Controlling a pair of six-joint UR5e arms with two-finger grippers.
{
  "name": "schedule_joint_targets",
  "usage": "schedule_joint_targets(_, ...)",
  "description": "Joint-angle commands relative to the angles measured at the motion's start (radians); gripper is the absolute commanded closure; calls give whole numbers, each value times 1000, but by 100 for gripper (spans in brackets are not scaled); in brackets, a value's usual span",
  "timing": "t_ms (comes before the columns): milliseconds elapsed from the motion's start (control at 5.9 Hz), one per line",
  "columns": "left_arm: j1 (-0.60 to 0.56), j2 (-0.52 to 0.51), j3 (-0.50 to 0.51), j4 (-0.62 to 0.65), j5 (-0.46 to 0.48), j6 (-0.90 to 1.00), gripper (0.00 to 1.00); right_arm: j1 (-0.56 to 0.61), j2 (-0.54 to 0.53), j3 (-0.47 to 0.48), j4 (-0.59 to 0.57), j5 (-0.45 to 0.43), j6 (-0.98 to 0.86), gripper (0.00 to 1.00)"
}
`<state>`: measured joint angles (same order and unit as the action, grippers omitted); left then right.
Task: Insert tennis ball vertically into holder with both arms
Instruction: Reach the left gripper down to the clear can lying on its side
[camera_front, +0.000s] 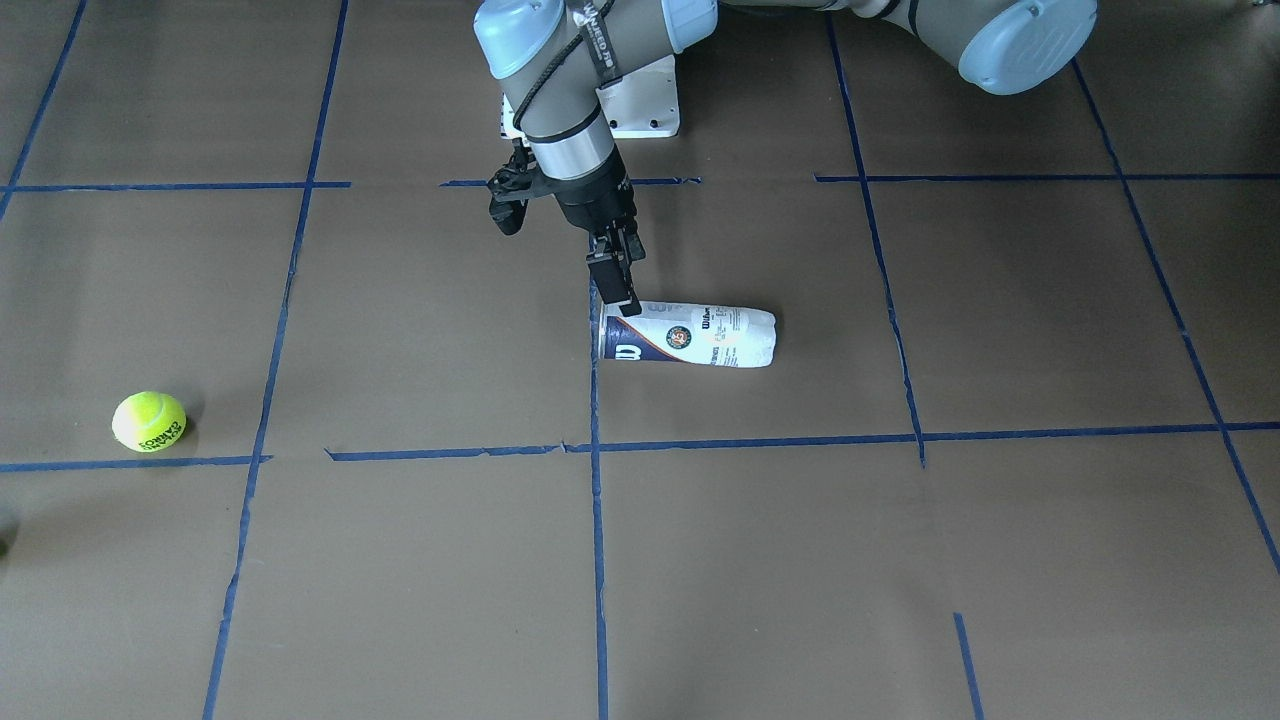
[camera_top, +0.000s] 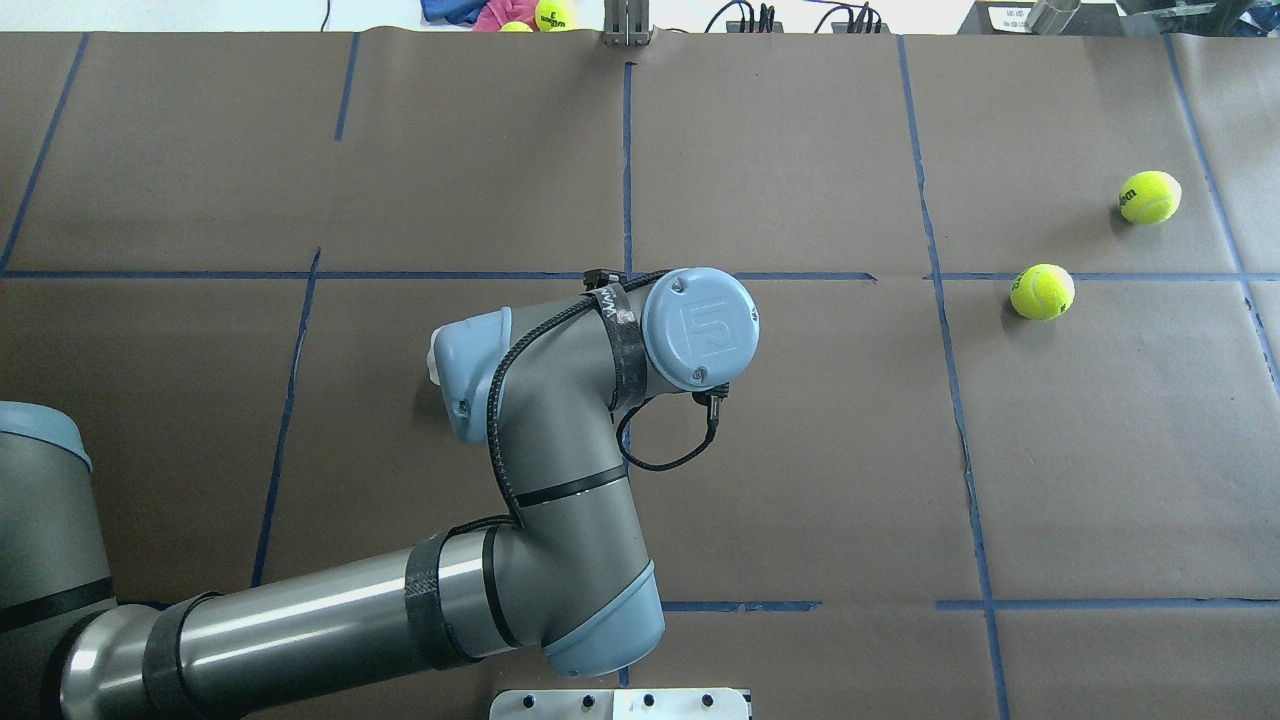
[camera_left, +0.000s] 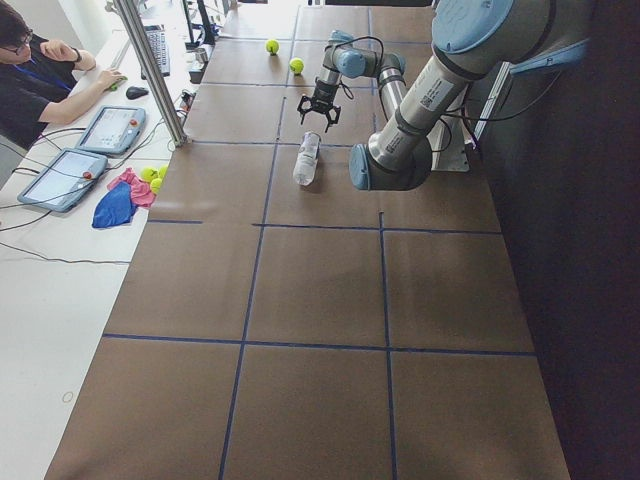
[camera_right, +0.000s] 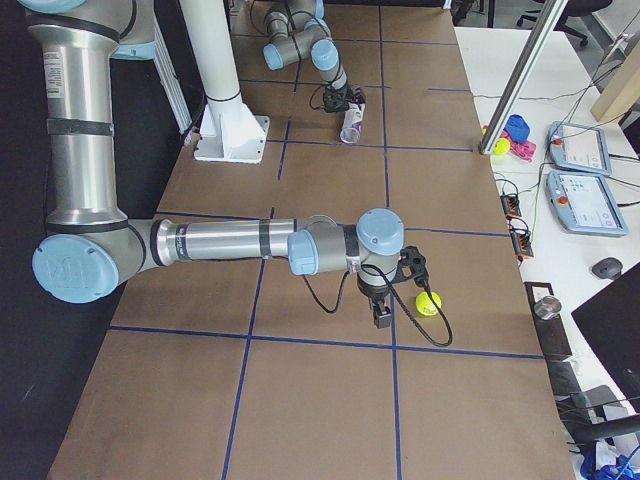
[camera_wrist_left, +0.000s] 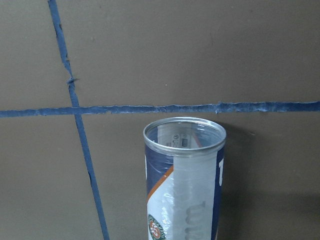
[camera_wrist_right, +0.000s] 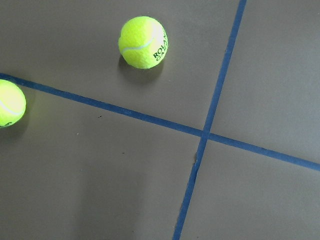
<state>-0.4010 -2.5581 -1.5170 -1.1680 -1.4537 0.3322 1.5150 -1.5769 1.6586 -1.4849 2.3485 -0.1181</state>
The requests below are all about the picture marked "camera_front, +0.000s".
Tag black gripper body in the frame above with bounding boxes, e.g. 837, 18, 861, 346
553, 160, 637, 241

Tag white tennis ball can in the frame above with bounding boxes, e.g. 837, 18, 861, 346
595, 301, 777, 369

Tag Roland Garros tennis ball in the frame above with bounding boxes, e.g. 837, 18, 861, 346
111, 391, 188, 454

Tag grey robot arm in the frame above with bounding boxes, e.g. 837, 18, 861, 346
474, 1, 1100, 316

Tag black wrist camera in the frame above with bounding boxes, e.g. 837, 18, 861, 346
486, 143, 543, 236

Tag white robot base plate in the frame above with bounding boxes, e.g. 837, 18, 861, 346
498, 54, 682, 140

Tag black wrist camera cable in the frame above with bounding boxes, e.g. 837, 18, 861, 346
509, 0, 620, 141

